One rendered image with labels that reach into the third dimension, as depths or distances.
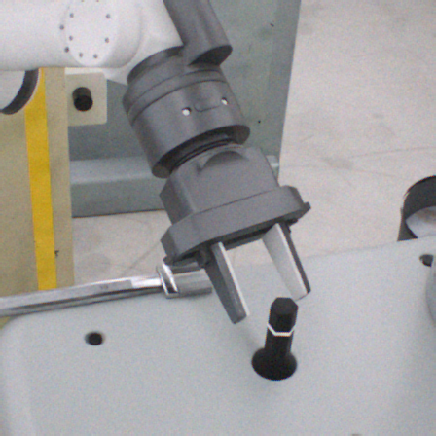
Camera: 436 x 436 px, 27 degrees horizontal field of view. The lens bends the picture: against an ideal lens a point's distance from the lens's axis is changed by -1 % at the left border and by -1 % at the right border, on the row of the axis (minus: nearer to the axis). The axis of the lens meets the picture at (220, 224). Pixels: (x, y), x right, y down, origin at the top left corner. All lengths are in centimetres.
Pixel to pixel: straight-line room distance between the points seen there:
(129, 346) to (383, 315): 22
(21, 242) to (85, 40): 215
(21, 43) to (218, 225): 29
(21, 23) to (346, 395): 45
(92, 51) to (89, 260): 291
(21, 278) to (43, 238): 18
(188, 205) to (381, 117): 396
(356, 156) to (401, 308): 352
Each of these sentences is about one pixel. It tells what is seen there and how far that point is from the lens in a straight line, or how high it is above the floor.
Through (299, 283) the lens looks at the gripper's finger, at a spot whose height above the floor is 195.
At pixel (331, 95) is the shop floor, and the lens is 474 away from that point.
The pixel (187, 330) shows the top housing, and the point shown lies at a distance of 77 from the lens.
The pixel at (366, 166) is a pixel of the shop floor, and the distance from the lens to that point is 427.
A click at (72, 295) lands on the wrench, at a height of 190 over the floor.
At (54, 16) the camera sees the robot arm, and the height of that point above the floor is 206.
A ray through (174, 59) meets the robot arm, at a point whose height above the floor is 208.
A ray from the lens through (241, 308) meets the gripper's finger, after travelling 70.
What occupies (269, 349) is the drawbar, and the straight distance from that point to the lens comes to 73.
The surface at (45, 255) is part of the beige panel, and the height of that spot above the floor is 49.
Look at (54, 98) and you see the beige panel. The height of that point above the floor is 106.
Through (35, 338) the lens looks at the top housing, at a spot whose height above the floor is 189.
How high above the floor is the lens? 245
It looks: 40 degrees down
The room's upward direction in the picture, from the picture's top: 5 degrees clockwise
